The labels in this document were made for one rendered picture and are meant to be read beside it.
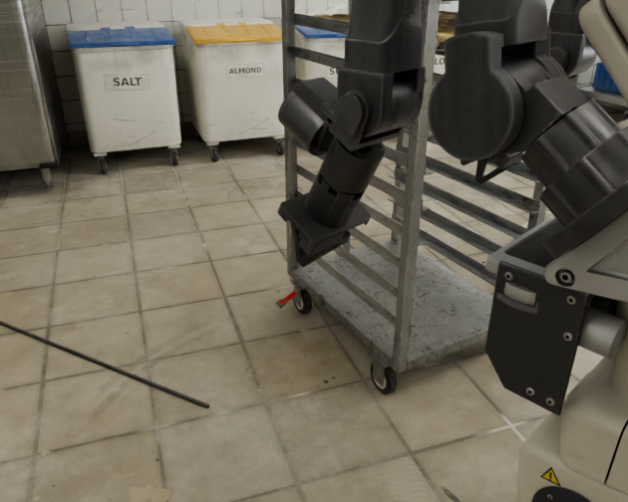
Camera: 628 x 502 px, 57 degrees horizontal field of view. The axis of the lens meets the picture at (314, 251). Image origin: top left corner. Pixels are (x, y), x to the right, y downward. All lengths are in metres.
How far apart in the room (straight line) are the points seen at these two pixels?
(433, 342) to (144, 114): 2.32
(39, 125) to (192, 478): 2.16
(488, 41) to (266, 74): 3.11
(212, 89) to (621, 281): 3.14
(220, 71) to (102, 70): 0.63
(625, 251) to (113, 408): 1.49
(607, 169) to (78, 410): 1.55
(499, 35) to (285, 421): 1.31
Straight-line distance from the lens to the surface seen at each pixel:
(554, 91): 0.49
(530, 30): 0.51
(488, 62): 0.48
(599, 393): 0.77
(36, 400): 1.87
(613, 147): 0.47
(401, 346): 1.56
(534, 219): 1.73
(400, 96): 0.59
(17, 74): 3.19
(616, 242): 0.49
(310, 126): 0.64
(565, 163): 0.48
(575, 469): 0.79
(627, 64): 0.61
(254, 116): 3.59
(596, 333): 0.67
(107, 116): 3.48
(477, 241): 1.89
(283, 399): 1.70
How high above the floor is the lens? 1.12
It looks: 27 degrees down
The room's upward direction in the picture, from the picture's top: straight up
